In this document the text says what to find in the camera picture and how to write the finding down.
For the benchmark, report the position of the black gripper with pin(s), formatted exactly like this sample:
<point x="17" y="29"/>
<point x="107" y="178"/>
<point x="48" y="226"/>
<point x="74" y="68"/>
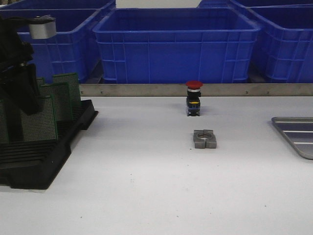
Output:
<point x="17" y="78"/>

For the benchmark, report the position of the black slotted board rack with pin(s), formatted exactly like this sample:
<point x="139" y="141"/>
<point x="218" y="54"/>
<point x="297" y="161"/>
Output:
<point x="34" y="165"/>

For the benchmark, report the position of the blue plastic crate centre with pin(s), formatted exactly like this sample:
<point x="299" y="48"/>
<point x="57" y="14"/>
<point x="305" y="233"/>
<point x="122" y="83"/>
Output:
<point x="175" y="45"/>

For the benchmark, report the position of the blue plastic crate rear left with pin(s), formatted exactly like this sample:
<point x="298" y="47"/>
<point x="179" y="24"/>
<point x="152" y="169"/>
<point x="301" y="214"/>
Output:
<point x="60" y="4"/>

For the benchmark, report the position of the red emergency stop button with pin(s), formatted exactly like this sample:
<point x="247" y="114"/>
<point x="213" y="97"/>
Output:
<point x="193" y="98"/>

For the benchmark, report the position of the steel table edge rail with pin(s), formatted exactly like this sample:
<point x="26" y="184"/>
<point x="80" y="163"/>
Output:
<point x="175" y="90"/>

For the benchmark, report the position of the silver metal tray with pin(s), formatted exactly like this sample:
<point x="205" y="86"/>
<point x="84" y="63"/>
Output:
<point x="298" y="132"/>

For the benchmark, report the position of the blue plastic crate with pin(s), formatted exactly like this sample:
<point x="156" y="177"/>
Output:
<point x="175" y="45"/>
<point x="60" y="4"/>
<point x="72" y="49"/>
<point x="251" y="3"/>
<point x="283" y="51"/>

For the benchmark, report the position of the green perforated circuit board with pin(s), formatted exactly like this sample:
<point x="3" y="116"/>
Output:
<point x="17" y="126"/>
<point x="61" y="99"/>
<point x="72" y="80"/>
<point x="41" y="82"/>

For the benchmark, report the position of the grey metal pipe clamp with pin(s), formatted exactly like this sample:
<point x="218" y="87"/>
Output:
<point x="204" y="139"/>

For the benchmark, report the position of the blue plastic crate rear right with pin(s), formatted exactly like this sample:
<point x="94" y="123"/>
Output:
<point x="251" y="3"/>

